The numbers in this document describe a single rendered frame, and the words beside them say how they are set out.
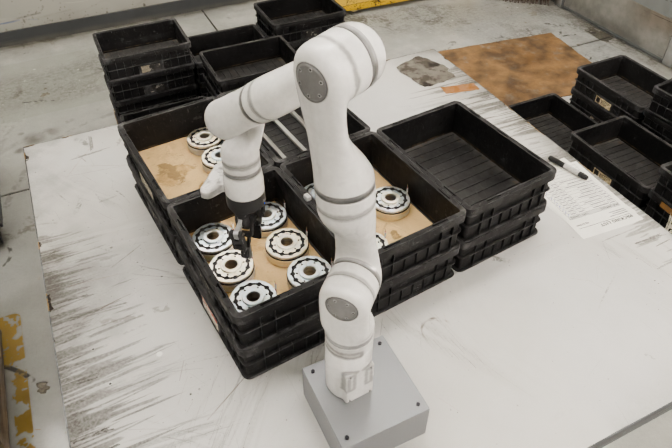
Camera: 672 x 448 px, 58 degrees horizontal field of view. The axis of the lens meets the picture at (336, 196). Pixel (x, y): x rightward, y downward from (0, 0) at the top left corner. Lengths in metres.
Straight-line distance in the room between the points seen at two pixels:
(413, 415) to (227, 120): 0.67
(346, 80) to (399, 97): 1.53
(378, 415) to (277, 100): 0.66
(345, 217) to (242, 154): 0.27
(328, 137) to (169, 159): 1.05
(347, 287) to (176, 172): 0.87
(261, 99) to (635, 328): 1.09
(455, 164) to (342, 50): 1.05
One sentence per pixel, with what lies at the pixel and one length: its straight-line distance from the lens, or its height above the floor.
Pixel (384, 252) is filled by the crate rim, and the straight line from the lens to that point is 1.34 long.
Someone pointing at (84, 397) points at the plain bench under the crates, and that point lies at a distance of 1.49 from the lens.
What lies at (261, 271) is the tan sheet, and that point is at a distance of 1.44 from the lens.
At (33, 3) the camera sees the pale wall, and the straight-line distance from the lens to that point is 4.62.
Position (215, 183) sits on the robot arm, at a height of 1.16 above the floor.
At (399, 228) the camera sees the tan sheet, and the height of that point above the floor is 0.83.
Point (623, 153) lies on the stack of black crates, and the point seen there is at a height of 0.38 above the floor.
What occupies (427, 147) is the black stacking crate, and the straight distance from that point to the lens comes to 1.82.
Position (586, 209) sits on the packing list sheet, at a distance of 1.92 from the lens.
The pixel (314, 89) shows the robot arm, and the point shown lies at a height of 1.49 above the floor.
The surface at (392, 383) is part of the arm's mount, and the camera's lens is 1.30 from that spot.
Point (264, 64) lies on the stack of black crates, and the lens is 2.95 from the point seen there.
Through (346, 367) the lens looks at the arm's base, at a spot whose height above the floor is 0.91.
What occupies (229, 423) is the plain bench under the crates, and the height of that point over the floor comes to 0.70.
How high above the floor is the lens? 1.89
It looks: 41 degrees down
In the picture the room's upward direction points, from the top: straight up
